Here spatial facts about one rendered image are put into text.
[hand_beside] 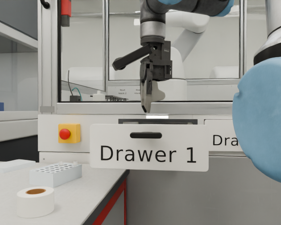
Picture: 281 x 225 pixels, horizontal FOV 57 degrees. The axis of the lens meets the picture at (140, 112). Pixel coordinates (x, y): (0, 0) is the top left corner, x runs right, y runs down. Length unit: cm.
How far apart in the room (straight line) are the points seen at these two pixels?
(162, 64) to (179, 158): 27
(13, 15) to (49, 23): 54
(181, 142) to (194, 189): 40
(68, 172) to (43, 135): 35
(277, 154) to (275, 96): 5
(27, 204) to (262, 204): 78
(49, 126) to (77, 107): 14
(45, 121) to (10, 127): 48
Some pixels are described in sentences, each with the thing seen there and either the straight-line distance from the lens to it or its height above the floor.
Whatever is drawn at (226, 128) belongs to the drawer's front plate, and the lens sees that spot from 96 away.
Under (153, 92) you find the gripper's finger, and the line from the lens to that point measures 74.
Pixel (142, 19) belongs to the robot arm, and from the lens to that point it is 79.
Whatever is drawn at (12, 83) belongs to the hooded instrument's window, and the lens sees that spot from 160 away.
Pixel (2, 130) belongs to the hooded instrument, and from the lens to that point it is 149.
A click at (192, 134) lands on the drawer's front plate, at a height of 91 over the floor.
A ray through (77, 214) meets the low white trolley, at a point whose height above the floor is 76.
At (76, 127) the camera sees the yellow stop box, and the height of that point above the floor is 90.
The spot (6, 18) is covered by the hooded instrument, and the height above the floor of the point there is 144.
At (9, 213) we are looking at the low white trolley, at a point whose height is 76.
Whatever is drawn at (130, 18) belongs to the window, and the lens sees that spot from 105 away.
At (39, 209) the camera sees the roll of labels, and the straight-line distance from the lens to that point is 56.
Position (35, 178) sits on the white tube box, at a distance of 78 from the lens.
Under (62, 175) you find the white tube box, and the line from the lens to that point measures 76.
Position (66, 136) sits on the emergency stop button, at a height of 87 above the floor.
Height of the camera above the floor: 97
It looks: 1 degrees down
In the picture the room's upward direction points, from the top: straight up
